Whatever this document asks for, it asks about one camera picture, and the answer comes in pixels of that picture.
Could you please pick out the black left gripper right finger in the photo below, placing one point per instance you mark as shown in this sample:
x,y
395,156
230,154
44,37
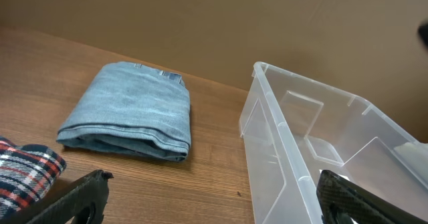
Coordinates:
x,y
343,202

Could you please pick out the folded red plaid shirt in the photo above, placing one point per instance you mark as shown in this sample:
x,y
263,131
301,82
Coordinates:
x,y
27,173

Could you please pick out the folded blue denim jeans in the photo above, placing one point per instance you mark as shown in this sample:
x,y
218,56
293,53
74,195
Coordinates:
x,y
132,109

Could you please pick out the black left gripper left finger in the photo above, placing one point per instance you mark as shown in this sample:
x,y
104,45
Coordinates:
x,y
81,202

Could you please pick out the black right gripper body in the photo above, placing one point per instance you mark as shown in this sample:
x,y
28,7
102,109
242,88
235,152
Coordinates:
x,y
422,32

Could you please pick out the clear plastic storage container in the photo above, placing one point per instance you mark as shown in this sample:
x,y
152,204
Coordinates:
x,y
294,127

